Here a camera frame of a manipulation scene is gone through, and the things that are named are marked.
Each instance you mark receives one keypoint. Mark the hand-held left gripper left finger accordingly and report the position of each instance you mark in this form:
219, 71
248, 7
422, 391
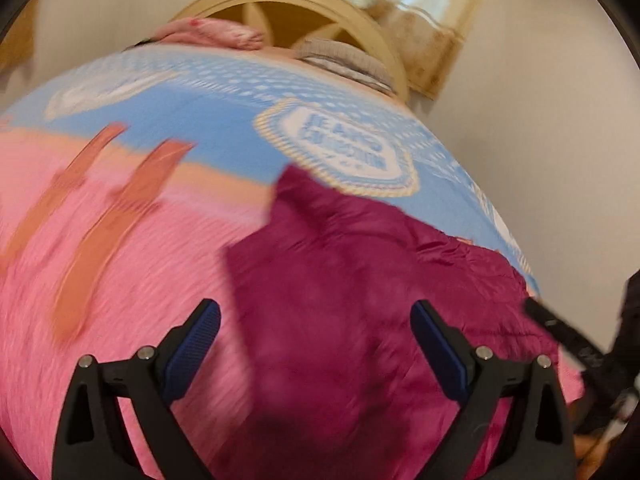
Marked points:
192, 347

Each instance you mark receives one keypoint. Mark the beige floral window curtain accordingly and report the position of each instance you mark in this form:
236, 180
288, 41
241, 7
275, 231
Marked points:
20, 35
430, 25

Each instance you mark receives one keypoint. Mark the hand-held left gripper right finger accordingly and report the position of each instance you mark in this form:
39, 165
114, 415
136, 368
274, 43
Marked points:
440, 347

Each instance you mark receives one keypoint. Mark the pink and blue printed bedspread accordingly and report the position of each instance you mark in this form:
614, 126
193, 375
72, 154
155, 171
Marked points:
175, 260

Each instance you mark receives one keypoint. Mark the folded pink floral blanket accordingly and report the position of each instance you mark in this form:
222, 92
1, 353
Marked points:
210, 32

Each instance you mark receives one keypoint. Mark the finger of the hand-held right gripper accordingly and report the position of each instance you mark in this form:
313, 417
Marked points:
565, 335

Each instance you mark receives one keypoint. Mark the magenta puffer jacket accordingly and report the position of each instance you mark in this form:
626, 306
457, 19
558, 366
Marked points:
340, 310

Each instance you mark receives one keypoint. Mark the striped pillow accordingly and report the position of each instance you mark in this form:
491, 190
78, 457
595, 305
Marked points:
345, 57

